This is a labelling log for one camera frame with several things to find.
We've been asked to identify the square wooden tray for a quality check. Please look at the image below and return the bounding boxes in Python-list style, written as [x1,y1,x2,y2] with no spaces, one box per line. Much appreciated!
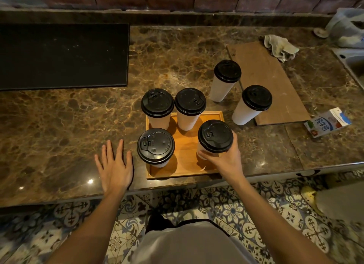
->
[145,111,227,180]

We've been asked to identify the white drawer front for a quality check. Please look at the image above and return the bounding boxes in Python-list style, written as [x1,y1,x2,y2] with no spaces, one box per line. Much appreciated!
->
[247,163,364,185]

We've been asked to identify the black rubber mat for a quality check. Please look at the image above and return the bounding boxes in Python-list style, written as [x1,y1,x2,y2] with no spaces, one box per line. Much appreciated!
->
[0,23,130,92]

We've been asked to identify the person's light grey clothing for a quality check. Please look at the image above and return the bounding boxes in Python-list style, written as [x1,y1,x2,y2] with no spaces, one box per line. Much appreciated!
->
[130,220,256,264]

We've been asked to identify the steel sink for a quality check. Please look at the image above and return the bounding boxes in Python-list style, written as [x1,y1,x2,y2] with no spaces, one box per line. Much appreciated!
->
[331,48,364,91]

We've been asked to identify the person's left hand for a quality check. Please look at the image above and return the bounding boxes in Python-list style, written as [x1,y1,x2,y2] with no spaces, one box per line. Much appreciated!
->
[94,139,134,198]

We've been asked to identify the crumpled beige rag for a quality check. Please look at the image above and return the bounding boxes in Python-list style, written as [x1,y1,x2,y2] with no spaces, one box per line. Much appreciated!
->
[264,34,300,63]

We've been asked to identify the person's right forearm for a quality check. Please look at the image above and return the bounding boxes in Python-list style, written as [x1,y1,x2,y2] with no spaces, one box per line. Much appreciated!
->
[227,178,336,264]

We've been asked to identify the counter lidded cup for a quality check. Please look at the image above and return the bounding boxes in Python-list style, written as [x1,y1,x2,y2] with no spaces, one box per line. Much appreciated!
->
[209,59,273,126]

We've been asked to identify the person's left forearm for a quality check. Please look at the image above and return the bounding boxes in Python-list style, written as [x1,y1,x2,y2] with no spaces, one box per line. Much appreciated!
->
[47,191,129,264]

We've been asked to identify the clear plastic container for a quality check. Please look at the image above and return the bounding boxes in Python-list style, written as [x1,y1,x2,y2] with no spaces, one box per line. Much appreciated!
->
[325,7,364,49]

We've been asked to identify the brown flat board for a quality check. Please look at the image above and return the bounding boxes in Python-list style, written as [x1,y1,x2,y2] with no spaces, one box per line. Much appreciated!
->
[226,41,311,127]

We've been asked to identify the yellow slipper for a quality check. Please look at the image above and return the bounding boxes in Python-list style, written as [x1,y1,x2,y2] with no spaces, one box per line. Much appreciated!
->
[301,186,322,213]

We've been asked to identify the person's black trousers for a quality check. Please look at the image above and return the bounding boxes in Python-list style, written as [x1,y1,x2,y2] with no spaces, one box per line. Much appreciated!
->
[145,211,171,234]

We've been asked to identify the white plastic bag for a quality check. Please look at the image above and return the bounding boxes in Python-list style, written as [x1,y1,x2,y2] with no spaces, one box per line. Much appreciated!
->
[315,181,364,223]

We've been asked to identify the white blue milk carton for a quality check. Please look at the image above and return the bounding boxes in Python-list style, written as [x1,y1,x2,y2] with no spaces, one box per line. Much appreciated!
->
[303,107,352,139]

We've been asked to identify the person's right hand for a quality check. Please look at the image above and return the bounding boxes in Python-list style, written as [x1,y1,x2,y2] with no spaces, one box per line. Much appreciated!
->
[197,130,247,187]

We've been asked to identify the white paper cup black lid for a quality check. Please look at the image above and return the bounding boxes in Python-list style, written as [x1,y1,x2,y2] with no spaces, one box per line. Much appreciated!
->
[141,88,175,130]
[196,119,234,161]
[136,128,176,168]
[174,87,207,131]

